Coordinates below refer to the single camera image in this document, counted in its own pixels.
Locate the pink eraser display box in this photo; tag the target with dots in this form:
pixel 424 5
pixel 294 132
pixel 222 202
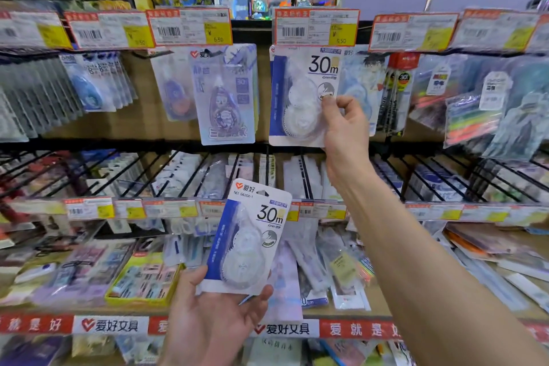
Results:
pixel 81 271

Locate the pink blue notebook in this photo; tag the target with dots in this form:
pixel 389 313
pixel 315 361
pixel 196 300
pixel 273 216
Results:
pixel 343 353

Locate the yellow sticky note packet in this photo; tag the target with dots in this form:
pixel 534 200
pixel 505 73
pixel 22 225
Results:
pixel 343 269

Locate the blue cartoon tape pack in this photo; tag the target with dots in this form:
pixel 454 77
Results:
pixel 364 74

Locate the person's left hand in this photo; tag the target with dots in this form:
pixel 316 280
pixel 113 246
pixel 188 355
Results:
pixel 210 327

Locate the dark purple packet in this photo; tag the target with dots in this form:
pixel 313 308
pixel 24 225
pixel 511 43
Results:
pixel 30 350

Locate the row of teal figure packets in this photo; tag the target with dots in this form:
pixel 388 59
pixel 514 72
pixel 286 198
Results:
pixel 519 125

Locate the small white blue box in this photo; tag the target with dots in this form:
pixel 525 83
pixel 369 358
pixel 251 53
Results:
pixel 173 250

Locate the red shelf label strip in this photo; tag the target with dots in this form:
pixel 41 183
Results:
pixel 38 325

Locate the person's right hand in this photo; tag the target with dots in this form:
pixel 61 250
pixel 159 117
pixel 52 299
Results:
pixel 347 138

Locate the row of orange price tags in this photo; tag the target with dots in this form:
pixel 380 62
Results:
pixel 90 209
pixel 188 27

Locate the bunch of blue correction tapes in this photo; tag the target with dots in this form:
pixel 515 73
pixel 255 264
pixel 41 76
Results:
pixel 90 87

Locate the white 30m pack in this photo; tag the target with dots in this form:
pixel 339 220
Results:
pixel 244 241
pixel 300 100

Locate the yellow eraser display box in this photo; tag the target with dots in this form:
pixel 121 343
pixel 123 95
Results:
pixel 143 282

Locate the row of colourful highlighter packets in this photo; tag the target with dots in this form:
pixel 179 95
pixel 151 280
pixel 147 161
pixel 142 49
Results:
pixel 467 121

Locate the purple correction tape packet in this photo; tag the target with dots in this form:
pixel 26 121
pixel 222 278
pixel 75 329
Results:
pixel 223 100

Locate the small white blue device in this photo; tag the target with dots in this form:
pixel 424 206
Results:
pixel 36 272

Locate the rows of grey white packets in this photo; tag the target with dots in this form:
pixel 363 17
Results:
pixel 300 172

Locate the pale lilac sheet pack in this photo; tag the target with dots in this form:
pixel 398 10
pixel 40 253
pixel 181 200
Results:
pixel 283 288

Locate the person's right forearm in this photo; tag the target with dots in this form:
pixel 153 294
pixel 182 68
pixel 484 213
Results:
pixel 429 275

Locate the pale exercise book pack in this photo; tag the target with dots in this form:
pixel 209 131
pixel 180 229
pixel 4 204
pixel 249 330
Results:
pixel 274 353

